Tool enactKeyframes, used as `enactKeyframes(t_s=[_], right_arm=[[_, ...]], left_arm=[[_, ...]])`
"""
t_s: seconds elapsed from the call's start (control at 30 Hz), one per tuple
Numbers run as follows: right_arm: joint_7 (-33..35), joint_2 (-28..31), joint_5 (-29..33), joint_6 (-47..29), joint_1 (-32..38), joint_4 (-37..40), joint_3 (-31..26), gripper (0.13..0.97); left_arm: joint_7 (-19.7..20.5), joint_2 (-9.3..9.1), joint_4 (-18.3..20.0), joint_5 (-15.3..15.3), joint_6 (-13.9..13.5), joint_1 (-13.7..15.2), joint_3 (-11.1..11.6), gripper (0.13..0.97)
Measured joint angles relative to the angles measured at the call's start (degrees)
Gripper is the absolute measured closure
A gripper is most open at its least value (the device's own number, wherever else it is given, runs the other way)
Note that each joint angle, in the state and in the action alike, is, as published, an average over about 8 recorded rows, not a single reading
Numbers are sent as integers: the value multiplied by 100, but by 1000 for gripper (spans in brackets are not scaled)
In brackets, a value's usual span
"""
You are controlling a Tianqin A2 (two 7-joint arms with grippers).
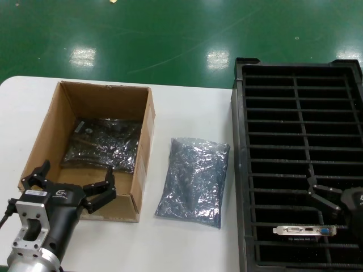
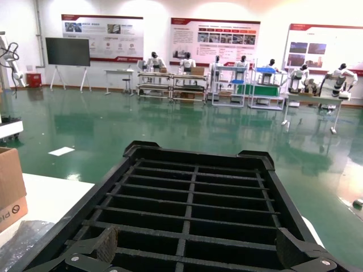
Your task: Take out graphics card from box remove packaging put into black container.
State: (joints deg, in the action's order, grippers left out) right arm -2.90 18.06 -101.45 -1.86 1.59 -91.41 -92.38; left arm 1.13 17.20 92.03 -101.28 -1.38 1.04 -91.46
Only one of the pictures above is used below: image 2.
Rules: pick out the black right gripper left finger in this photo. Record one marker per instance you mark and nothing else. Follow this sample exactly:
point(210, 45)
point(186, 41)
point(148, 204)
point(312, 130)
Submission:
point(105, 243)

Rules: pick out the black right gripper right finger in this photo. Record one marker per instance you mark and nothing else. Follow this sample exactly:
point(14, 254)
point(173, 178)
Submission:
point(289, 252)

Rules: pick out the silver anti-static bag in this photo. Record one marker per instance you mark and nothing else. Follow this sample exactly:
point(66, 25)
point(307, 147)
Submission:
point(22, 243)

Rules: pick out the black slotted plastic container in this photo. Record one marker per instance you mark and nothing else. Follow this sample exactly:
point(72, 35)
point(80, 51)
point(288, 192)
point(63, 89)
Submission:
point(107, 184)

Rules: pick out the brown cardboard box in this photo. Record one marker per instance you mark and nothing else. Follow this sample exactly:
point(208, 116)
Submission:
point(11, 181)

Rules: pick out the small cardboard box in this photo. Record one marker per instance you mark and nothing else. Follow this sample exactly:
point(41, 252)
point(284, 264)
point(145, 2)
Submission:
point(163, 70)

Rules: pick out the large cardboard box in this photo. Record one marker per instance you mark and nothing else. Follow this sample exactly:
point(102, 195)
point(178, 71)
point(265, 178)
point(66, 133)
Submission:
point(197, 71)

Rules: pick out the small grey floor object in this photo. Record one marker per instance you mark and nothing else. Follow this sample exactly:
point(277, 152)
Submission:
point(358, 203)

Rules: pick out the white paper sheet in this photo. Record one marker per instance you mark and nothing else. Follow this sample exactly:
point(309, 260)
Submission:
point(61, 151)

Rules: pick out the white cart base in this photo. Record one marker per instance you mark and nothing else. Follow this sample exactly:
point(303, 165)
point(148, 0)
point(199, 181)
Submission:
point(10, 127)

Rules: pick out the long white table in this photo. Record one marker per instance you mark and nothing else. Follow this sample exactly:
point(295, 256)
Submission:
point(312, 98)

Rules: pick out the white rack with green panel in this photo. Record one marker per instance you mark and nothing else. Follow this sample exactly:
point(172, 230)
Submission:
point(263, 90)

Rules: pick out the black stool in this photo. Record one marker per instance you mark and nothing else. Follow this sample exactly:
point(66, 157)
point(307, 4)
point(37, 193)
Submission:
point(126, 80)

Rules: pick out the small white table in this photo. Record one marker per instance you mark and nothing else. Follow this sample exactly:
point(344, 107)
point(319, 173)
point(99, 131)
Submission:
point(119, 71)

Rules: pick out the white humanoid robot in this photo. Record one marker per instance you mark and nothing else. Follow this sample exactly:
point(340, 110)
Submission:
point(187, 63)
point(340, 75)
point(297, 75)
point(241, 63)
point(216, 68)
point(155, 61)
point(271, 64)

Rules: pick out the red floor cabinet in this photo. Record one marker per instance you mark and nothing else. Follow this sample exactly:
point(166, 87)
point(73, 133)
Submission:
point(34, 80)

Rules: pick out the white rack with blue tray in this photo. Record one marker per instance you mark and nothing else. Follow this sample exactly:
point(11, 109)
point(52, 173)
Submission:
point(237, 81)

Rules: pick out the black display on stand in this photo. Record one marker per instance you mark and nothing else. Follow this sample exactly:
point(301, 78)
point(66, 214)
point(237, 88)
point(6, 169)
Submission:
point(68, 51)

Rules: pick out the white frame workbench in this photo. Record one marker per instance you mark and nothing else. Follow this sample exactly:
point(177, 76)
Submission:
point(154, 75)
point(188, 77)

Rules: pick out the wall poster with grey diagrams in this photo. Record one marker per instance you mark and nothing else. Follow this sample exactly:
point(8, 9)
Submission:
point(113, 34)

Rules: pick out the wall poster with dark photos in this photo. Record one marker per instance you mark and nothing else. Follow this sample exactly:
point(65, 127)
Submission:
point(334, 42)

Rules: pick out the wall poster with photo row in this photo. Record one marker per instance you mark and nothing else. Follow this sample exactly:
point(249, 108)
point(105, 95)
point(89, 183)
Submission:
point(187, 37)

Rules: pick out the grey wall pipe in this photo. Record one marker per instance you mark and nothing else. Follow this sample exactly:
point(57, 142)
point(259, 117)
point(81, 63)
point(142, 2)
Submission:
point(38, 28)

